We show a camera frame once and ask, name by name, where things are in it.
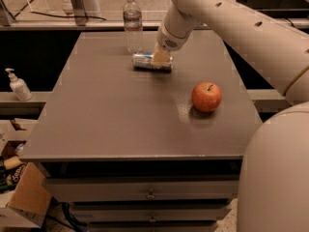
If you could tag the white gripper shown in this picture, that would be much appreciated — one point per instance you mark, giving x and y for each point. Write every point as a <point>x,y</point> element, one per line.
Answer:
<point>169,42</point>

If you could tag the silver blue redbull can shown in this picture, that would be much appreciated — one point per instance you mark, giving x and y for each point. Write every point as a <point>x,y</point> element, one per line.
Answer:
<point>144,61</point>

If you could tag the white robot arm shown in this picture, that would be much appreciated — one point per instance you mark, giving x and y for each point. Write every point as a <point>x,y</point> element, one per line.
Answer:
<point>274,176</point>

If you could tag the clear plastic water bottle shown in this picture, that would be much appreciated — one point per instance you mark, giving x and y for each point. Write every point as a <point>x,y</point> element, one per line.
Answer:
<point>132,16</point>

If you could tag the red apple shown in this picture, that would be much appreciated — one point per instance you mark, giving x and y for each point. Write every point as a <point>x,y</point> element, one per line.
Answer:
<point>206,96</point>

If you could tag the grey drawer cabinet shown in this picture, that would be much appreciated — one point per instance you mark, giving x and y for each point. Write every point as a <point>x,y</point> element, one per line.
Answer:
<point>108,134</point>

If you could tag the top drawer knob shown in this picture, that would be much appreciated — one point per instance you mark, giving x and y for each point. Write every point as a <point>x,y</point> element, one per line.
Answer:
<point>150,195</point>

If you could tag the drawer knob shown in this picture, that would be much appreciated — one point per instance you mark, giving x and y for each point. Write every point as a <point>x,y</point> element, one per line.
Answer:
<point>152,219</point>
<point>150,195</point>

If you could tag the white pump soap bottle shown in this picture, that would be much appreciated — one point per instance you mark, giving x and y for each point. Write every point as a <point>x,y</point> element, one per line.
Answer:
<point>18,86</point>

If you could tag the cardboard box with items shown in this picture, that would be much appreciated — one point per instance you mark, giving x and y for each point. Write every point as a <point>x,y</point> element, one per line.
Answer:
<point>23,200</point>

